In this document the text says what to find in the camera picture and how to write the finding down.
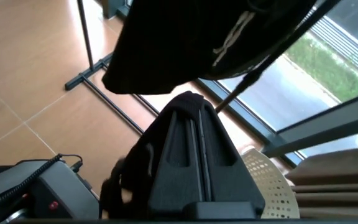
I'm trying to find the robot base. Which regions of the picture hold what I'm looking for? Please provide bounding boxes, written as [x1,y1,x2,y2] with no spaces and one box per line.
[0,154,101,223]

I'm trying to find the window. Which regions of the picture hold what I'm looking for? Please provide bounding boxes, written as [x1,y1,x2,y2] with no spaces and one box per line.
[101,0,358,167]

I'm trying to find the black shorts with white cord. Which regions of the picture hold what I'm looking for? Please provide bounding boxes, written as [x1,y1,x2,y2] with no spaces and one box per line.
[101,0,318,96]

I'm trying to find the white laundry basket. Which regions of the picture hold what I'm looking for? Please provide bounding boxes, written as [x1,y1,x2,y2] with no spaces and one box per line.
[240,147,300,219]

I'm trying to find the brown curtain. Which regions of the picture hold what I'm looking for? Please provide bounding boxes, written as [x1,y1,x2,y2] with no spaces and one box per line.
[286,145,358,219]

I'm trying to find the black garment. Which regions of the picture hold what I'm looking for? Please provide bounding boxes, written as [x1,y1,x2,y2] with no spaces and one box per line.
[99,90,205,219]

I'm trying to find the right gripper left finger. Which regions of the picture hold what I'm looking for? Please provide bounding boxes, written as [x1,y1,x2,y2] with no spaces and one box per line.
[147,110,203,218]

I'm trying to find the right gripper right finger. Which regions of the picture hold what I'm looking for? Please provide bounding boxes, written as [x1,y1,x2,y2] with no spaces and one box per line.
[198,104,265,218]

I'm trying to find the black clothes rack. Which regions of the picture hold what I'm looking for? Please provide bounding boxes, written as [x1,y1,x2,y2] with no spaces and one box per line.
[64,0,341,135]

